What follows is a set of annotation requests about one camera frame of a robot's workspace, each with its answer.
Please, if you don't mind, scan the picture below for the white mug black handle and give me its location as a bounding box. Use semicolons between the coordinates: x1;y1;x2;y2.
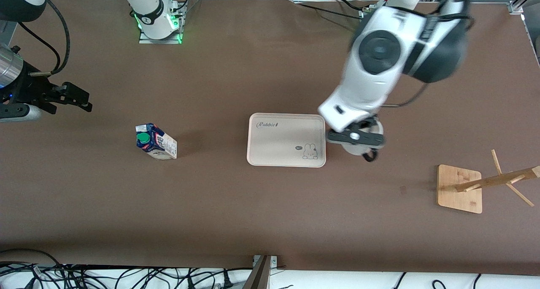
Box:
341;119;385;162

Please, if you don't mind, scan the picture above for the blue white milk carton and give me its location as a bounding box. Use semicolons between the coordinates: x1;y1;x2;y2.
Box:
135;123;178;160

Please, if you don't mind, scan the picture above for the wooden cup rack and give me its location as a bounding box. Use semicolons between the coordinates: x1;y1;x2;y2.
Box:
437;150;540;214

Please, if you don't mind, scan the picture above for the beige rabbit print tray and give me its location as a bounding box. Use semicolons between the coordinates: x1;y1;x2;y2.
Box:
247;113;327;168

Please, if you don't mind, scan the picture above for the aluminium profile beam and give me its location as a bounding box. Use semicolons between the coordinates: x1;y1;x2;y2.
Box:
243;256;271;289

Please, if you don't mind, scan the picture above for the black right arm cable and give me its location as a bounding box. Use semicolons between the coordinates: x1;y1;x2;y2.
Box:
17;0;70;76

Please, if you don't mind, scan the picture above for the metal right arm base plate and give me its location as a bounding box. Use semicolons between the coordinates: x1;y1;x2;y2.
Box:
139;0;183;45

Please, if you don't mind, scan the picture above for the long black table cable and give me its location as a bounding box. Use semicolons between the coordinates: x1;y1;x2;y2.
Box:
293;1;364;20

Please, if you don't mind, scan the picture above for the short black table cable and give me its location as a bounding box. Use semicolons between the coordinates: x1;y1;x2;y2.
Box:
335;0;367;11

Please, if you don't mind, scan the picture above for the aluminium frame corner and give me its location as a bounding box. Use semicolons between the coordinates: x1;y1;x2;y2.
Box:
508;0;540;15

